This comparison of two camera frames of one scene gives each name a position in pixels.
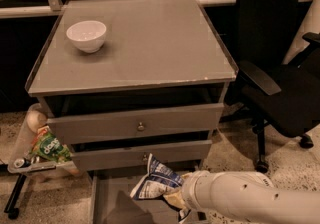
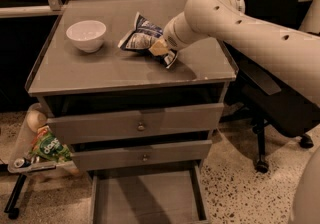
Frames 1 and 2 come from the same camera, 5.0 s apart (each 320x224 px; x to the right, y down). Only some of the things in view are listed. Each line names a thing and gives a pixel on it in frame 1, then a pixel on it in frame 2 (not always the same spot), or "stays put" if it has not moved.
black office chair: x=266 y=91 stays put
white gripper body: x=192 y=190 → x=169 y=38
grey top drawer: x=120 y=125 stays put
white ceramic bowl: x=87 y=35 stays put
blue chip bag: x=157 y=181 → x=143 y=36
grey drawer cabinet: x=156 y=86 stays put
